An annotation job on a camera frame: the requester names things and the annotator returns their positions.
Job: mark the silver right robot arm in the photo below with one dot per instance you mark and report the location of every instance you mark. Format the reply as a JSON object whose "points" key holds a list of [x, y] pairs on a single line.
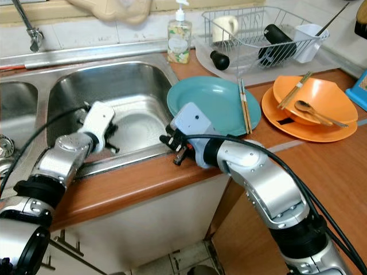
{"points": [[269, 183]]}

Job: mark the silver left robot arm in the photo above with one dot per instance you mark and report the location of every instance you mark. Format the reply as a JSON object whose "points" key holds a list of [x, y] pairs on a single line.
{"points": [[60, 163]]}

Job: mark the teal plate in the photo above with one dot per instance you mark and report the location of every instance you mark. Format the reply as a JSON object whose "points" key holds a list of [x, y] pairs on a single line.
{"points": [[206, 91]]}

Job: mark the stainless steel double sink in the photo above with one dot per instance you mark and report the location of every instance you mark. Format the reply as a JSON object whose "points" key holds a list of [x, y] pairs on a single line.
{"points": [[126, 86]]}

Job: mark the wooden chopstick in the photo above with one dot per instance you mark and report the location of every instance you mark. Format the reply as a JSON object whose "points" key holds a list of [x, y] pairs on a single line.
{"points": [[242, 106], [292, 90], [247, 104], [298, 89]]}

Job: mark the white cabinet door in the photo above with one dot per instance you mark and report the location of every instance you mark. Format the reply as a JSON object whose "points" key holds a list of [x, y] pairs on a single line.
{"points": [[143, 223]]}

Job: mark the clear plastic drain tray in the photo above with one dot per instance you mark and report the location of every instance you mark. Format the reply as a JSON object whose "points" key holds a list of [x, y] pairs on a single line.
{"points": [[203, 52]]}

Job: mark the floral soap pump bottle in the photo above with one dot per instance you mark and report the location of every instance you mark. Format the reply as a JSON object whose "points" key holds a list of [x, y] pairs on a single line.
{"points": [[179, 43]]}

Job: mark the metal sink strainer plug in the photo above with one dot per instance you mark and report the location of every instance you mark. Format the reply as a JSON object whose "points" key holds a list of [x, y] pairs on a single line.
{"points": [[6, 146]]}

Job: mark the brown wooden cabinet door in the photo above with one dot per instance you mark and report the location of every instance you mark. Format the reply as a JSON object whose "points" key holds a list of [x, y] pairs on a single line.
{"points": [[252, 240]]}

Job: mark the orange plate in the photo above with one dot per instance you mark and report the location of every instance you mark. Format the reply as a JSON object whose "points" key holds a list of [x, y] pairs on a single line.
{"points": [[304, 133]]}

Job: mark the wooden spoon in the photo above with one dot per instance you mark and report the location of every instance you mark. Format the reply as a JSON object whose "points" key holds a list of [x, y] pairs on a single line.
{"points": [[304, 106]]}

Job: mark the cream mug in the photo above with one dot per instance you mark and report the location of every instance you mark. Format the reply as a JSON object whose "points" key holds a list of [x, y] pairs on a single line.
{"points": [[224, 30]]}

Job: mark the metal faucet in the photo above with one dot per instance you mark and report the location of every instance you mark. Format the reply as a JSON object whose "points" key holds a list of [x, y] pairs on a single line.
{"points": [[35, 37]]}

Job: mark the black bottle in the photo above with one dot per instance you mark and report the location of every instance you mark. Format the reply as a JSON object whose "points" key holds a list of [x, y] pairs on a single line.
{"points": [[277, 43]]}

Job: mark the beige plastic cutting board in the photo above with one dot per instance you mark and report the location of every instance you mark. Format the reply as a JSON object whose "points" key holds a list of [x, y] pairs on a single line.
{"points": [[112, 11]]}

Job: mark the white plastic utensil holder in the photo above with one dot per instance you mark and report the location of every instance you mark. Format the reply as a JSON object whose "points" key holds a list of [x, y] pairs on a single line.
{"points": [[308, 43]]}

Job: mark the blue box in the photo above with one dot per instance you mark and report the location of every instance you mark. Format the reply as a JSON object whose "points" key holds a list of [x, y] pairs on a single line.
{"points": [[360, 90]]}

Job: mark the dark brown round object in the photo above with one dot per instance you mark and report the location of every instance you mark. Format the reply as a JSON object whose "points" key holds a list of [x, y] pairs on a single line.
{"points": [[361, 27]]}

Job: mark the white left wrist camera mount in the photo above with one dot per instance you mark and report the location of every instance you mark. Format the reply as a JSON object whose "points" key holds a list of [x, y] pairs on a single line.
{"points": [[98, 123]]}

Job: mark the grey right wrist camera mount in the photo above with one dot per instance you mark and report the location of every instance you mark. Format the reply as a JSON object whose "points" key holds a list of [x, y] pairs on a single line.
{"points": [[192, 120]]}

